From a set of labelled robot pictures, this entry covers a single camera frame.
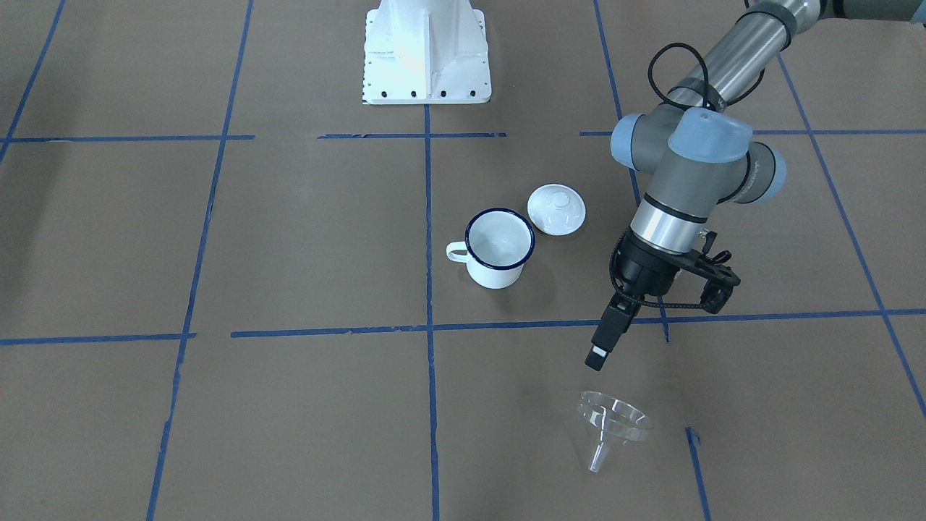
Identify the white enamel cup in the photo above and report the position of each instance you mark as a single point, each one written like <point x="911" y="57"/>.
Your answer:
<point x="498" y="243"/>

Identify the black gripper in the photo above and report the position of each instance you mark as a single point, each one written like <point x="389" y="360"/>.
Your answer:
<point x="642" y="270"/>

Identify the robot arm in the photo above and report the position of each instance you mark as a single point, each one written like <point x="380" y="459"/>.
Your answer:
<point x="700" y="158"/>

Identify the clear plastic funnel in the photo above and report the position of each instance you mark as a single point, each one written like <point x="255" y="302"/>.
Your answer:
<point x="615" y="422"/>

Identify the brown paper table cover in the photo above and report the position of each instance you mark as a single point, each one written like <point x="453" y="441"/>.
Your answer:
<point x="226" y="296"/>

